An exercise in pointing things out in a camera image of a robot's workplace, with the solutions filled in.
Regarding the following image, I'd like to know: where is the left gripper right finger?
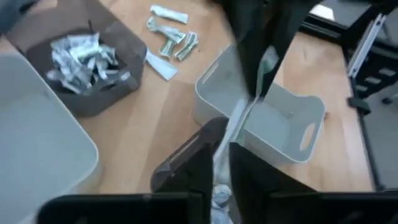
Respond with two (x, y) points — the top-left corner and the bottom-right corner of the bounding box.
(229, 142), (398, 224)

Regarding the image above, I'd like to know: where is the light grey plastic bin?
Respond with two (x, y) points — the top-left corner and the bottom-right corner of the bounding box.
(193, 43), (326, 165)
(0, 51), (100, 224)

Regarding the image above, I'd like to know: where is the white bandage wrapper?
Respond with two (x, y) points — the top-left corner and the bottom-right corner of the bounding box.
(150, 4), (190, 25)
(145, 49), (180, 82)

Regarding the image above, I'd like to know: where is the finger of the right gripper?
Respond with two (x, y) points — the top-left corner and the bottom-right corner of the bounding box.
(217, 0), (261, 96)
(261, 0), (315, 96)

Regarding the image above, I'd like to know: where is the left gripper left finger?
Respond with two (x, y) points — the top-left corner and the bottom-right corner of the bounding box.
(36, 143), (215, 224)

